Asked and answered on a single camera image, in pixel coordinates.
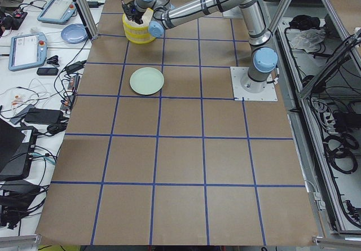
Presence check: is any near teach pendant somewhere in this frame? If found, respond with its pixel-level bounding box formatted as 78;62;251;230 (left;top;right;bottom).
8;33;47;72

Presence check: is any pale green plate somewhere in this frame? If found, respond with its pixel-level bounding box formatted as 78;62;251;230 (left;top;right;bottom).
130;67;164;95

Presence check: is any blue plate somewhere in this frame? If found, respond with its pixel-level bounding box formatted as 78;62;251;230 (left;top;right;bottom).
60;24;88;44

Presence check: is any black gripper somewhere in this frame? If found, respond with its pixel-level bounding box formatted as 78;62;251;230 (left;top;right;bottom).
122;0;144;25

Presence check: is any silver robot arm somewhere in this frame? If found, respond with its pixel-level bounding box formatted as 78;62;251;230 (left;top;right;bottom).
121;0;272;52

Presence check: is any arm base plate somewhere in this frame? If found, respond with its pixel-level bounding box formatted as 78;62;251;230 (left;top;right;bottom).
230;67;278;102

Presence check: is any far teach pendant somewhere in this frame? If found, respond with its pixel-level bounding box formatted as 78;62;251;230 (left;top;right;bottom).
37;0;76;24

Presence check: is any aluminium frame post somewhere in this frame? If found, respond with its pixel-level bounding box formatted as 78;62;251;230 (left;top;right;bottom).
73;0;98;42

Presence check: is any yellow rimmed steamer basket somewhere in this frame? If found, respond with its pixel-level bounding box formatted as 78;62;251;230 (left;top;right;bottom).
122;8;153;36
125;31;155;45

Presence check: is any black power adapter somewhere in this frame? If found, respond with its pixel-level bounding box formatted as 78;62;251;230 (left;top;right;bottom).
87;1;104;8

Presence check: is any teach pendant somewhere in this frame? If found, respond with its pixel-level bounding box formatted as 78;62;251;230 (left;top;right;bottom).
37;0;76;24
8;33;47;72

